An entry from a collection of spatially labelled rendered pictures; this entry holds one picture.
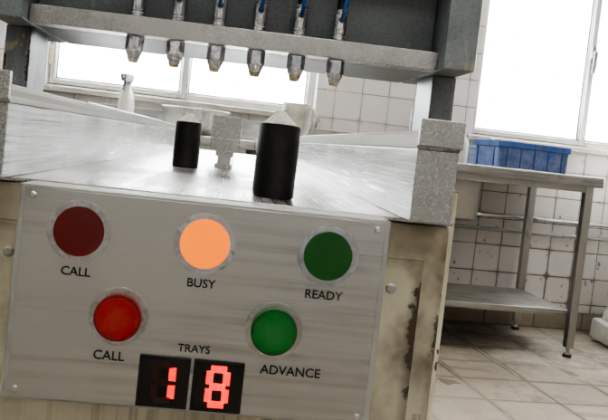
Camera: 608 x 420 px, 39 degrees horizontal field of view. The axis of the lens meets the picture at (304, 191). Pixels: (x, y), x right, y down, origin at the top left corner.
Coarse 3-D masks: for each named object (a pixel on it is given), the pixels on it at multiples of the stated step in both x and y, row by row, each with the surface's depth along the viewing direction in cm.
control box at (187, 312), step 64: (64, 192) 54; (128, 192) 56; (64, 256) 54; (128, 256) 55; (256, 256) 55; (384, 256) 56; (64, 320) 55; (192, 320) 55; (320, 320) 56; (64, 384) 55; (128, 384) 55; (192, 384) 55; (256, 384) 56; (320, 384) 56
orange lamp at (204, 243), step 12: (192, 228) 55; (204, 228) 55; (216, 228) 55; (180, 240) 55; (192, 240) 55; (204, 240) 55; (216, 240) 55; (228, 240) 55; (192, 252) 55; (204, 252) 55; (216, 252) 55; (228, 252) 55; (192, 264) 55; (204, 264) 55; (216, 264) 55
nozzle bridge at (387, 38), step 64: (0, 0) 123; (64, 0) 132; (128, 0) 132; (192, 0) 133; (320, 0) 135; (384, 0) 136; (448, 0) 130; (320, 64) 143; (384, 64) 132; (448, 64) 128
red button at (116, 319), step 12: (108, 300) 54; (120, 300) 54; (132, 300) 54; (96, 312) 54; (108, 312) 54; (120, 312) 54; (132, 312) 54; (96, 324) 54; (108, 324) 54; (120, 324) 54; (132, 324) 54; (108, 336) 54; (120, 336) 54; (132, 336) 54
